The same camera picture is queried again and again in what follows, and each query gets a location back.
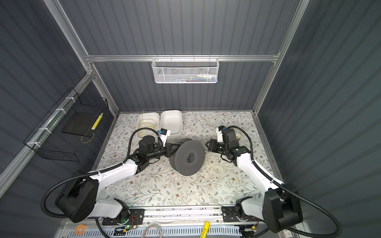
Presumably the grey perforated cable spool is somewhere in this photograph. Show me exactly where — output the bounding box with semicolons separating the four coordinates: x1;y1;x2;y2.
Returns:
169;138;205;176

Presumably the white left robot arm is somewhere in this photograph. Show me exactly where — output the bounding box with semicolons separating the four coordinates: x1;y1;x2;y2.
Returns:
40;129;180;225

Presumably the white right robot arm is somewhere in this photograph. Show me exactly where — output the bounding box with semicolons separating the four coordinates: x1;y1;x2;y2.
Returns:
206;126;342;238

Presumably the white plastic bin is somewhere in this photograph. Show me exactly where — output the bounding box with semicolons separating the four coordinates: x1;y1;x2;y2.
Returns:
160;110;183;138

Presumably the yellow marker front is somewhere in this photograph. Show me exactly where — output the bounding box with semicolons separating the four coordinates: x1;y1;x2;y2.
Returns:
200;222;210;238

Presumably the yellow marker in basket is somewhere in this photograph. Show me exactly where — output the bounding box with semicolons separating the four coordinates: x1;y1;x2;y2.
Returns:
91;113;103;131

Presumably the black pad in basket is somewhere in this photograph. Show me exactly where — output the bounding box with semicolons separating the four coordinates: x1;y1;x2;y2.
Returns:
61;113;95;137

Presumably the orange tape roll front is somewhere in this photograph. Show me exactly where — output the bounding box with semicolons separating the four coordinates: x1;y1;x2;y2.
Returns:
74;224;86;236

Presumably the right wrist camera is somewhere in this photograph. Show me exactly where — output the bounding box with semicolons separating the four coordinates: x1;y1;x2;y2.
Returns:
216;126;227;143

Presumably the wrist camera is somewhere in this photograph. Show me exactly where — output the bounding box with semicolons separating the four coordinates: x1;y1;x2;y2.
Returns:
216;126;227;143
158;129;171;147

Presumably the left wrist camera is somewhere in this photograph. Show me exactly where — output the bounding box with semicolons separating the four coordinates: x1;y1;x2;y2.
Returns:
158;129;171;147

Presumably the yellow cable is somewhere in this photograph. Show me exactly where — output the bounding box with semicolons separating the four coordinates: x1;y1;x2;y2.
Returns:
137;110;157;134

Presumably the white bin with yellow cable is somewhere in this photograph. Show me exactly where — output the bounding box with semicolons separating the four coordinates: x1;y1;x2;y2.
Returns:
136;112;160;139

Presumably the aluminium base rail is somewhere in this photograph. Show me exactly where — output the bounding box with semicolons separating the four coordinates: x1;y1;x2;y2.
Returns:
101;205;298;227

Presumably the beige cable loop front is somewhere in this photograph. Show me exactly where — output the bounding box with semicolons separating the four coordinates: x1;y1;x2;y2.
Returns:
142;224;163;238

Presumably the white wire mesh basket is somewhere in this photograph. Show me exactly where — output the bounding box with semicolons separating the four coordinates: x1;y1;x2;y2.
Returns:
151;59;220;84

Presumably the black wire wall basket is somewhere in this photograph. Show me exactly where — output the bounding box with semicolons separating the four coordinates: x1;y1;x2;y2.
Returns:
24;90;108;162

